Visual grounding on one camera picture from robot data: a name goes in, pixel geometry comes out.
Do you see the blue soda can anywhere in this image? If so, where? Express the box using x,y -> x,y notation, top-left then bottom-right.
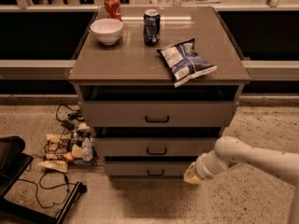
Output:
143,9 -> 161,46

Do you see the blue white chip bag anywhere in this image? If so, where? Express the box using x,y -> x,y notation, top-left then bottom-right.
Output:
157,37 -> 217,88

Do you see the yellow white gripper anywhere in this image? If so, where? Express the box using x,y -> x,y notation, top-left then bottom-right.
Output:
183,162 -> 203,185

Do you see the grey bottom drawer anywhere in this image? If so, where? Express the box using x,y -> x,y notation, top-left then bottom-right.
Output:
103,161 -> 191,178

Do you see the grey drawer cabinet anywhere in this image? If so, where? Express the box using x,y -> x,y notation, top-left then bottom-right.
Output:
67,6 -> 252,180

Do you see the black cable on floor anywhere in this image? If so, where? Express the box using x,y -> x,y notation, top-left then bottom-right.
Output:
17,171 -> 78,211

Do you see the grey drawer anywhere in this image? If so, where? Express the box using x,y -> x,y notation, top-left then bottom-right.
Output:
93,138 -> 216,157
78,101 -> 238,127
103,161 -> 191,178

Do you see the black power adapter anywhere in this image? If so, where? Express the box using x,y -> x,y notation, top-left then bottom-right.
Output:
61,119 -> 75,131

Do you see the grey top drawer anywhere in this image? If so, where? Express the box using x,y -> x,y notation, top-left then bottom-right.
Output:
78,101 -> 238,127

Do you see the clear plastic bottle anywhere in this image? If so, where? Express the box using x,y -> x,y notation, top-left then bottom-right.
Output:
82,138 -> 93,161

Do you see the white ceramic bowl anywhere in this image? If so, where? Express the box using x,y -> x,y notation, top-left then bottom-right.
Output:
90,19 -> 123,45

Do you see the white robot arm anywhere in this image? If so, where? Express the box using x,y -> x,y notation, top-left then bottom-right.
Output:
183,136 -> 299,224

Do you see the red soda can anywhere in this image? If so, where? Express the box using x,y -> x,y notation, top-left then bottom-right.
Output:
104,0 -> 121,21

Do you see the pile of snack packages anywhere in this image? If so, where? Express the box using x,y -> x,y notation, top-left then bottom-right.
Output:
38,122 -> 97,174

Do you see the black chair base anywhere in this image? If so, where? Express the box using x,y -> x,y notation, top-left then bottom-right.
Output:
0,136 -> 87,224

